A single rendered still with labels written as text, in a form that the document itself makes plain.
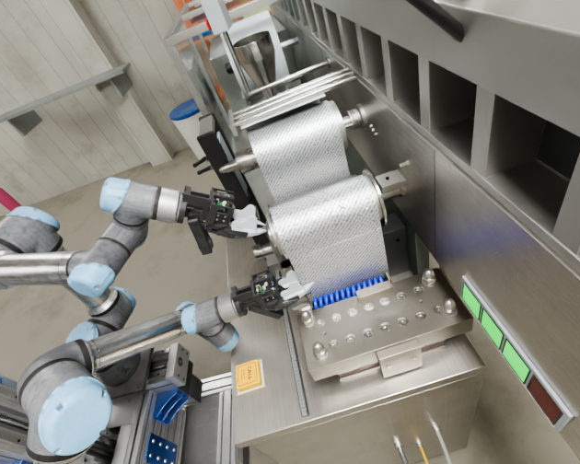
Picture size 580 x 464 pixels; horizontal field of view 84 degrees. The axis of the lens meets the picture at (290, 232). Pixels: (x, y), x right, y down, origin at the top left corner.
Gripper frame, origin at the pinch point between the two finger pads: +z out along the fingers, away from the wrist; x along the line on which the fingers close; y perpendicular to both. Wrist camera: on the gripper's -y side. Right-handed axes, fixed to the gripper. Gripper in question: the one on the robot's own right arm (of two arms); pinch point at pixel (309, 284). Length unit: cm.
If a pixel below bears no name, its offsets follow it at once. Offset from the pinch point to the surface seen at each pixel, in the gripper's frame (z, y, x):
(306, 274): 0.2, 4.4, -0.3
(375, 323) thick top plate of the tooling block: 12.4, -6.1, -13.5
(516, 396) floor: 66, -109, -12
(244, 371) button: -26.8, -16.7, -9.0
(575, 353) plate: 30, 24, -42
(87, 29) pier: -146, 54, 370
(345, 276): 9.8, -1.8, -0.2
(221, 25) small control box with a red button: 1, 54, 58
